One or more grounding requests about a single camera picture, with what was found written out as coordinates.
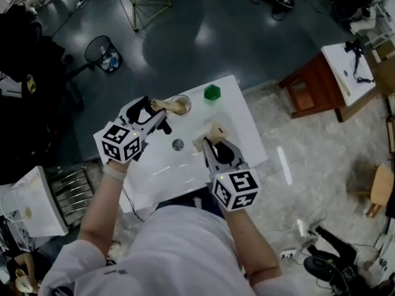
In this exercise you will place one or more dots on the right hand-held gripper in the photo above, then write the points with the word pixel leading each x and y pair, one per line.
pixel 236 187

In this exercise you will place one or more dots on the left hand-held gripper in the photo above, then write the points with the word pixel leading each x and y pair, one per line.
pixel 118 140

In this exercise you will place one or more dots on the clear glass cup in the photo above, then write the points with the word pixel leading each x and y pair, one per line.
pixel 182 99

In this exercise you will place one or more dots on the person's left forearm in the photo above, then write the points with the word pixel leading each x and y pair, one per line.
pixel 103 205

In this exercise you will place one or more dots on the person's right forearm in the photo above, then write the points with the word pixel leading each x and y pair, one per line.
pixel 247 242

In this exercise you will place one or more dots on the white sink basin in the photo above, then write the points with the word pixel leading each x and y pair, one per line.
pixel 185 168

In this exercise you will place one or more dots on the green hexagonal container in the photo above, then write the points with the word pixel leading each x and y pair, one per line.
pixel 212 92

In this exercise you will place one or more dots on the black mesh wastebasket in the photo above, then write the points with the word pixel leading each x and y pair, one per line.
pixel 103 54

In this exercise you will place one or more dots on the person's white shirt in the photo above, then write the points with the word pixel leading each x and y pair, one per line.
pixel 172 257

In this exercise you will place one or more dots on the brown cabinet with white top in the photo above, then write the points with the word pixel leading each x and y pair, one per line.
pixel 321 82

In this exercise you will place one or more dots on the black hair dryer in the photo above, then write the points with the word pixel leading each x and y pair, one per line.
pixel 355 49

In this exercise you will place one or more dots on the small white sink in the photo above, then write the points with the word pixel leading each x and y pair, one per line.
pixel 29 205

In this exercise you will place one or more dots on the black floor device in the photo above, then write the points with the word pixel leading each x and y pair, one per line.
pixel 333 261

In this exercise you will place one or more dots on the wooden stool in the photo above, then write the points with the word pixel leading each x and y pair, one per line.
pixel 378 187

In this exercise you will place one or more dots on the yellow metal frame stand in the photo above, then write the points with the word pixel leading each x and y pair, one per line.
pixel 142 2

